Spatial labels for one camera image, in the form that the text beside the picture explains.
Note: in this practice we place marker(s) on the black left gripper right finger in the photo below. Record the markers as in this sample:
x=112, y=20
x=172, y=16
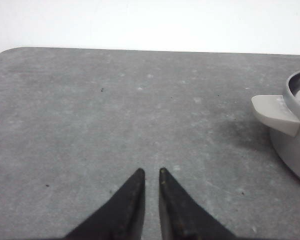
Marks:
x=181, y=218

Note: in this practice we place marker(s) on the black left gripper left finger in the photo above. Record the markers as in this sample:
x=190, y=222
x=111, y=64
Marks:
x=120, y=218

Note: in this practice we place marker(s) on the stainless steel steamer pot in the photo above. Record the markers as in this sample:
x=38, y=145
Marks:
x=281, y=113

